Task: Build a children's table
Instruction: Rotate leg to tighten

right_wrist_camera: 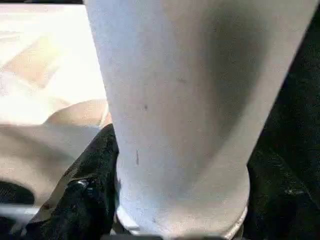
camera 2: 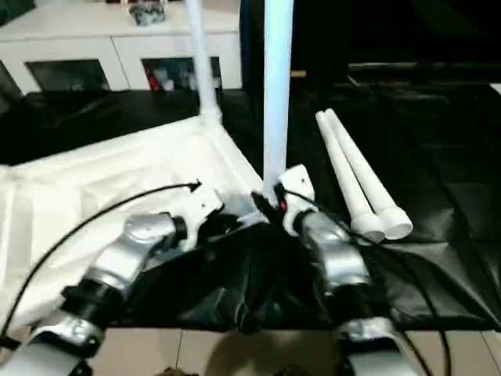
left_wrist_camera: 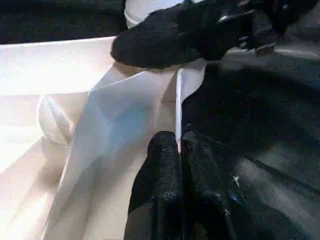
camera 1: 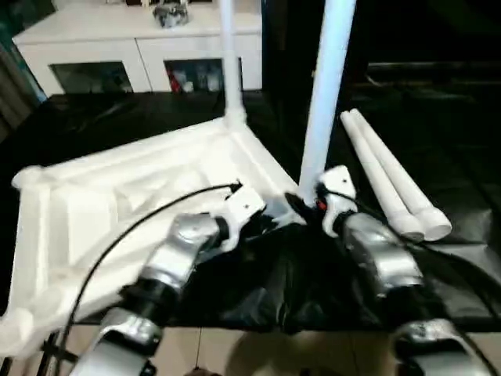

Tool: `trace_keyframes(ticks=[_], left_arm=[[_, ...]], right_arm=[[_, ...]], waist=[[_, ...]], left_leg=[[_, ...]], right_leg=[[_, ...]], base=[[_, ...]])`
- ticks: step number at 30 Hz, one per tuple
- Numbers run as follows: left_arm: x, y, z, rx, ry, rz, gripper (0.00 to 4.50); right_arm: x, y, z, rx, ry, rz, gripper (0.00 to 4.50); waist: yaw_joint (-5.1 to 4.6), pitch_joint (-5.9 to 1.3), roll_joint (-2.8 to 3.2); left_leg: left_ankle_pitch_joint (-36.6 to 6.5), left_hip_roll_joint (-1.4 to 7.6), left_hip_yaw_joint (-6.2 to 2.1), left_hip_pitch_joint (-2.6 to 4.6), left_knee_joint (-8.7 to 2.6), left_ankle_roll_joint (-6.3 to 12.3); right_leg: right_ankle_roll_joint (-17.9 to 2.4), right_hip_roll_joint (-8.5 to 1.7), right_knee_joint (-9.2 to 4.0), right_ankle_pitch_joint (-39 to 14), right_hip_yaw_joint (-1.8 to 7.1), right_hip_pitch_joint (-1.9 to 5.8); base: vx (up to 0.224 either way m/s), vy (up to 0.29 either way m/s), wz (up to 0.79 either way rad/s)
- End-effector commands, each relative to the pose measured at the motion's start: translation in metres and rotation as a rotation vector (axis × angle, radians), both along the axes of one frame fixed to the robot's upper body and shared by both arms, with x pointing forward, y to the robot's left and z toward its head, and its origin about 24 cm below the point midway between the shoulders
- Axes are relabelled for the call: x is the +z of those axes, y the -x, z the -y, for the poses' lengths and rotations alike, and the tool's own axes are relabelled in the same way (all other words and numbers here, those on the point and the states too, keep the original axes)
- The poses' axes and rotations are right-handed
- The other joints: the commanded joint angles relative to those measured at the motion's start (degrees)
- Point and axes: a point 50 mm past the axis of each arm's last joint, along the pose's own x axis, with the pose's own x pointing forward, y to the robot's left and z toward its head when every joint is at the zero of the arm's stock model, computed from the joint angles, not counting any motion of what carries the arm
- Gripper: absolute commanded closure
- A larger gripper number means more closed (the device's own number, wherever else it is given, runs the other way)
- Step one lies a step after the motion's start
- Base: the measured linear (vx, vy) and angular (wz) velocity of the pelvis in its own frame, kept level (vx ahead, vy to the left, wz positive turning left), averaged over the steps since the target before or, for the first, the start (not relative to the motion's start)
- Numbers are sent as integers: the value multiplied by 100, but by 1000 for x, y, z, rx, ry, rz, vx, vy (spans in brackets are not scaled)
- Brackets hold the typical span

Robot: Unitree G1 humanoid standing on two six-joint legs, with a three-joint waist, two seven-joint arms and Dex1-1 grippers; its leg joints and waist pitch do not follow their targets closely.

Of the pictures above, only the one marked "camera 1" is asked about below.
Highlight black work mat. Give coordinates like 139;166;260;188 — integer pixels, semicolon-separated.
0;86;501;334

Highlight white cabinet with glass doors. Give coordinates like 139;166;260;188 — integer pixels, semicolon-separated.
12;0;264;97

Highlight white plastic table leg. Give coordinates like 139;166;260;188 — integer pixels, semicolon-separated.
299;0;359;201
340;112;428;243
218;0;247;128
349;110;454;240

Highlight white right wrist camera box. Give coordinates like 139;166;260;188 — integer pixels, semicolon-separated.
316;166;358;237

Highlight white plastic table top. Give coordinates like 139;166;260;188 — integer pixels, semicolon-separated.
0;114;308;360

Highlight grey plush toy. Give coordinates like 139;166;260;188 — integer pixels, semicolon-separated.
153;2;191;29

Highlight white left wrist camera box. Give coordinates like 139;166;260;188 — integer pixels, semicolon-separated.
211;186;268;252

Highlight black tv cabinet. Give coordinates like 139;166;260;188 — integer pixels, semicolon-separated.
261;0;501;99

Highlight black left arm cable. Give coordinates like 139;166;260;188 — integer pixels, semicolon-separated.
59;183;244;376

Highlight black metal stand frame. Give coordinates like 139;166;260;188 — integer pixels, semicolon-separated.
39;329;81;376

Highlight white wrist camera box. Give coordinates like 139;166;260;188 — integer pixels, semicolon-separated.
316;166;358;237
211;186;268;252

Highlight toy figures behind cabinet glass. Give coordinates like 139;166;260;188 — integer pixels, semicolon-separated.
166;61;243;94

